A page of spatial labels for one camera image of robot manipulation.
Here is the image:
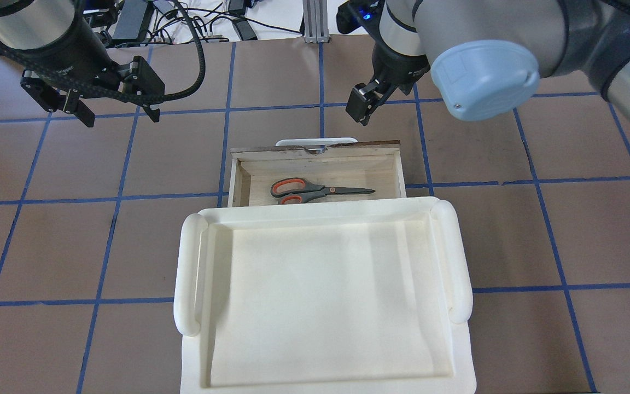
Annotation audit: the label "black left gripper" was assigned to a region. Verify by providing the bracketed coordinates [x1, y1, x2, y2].
[20, 56, 166, 128]

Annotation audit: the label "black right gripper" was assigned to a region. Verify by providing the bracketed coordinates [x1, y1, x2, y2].
[346, 43, 419, 124]

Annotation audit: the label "light wooden drawer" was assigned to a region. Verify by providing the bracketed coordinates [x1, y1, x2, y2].
[227, 141, 407, 207]

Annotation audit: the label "grey orange scissors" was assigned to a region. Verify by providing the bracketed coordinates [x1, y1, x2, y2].
[270, 177, 375, 205]

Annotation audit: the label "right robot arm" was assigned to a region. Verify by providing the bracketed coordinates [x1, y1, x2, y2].
[336, 1, 630, 125]

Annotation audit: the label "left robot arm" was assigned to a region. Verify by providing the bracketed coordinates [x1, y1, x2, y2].
[0, 1, 165, 127]

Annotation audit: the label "black power supply box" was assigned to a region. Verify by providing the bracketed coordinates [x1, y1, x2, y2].
[112, 1, 154, 45]

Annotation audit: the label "black power brick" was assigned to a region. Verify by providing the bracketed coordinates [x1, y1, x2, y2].
[232, 19, 258, 42]

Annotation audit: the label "white plastic tray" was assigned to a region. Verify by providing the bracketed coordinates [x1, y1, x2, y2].
[173, 197, 477, 393]

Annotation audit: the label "white drawer handle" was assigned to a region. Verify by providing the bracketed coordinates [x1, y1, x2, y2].
[275, 137, 358, 149]

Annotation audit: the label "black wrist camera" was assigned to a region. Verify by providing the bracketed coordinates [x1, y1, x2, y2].
[335, 1, 385, 34]

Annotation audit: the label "aluminium frame post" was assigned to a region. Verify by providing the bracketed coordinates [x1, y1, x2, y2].
[302, 0, 330, 43]

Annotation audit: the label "black braided cable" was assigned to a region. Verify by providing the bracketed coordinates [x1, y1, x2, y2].
[0, 0, 207, 105]

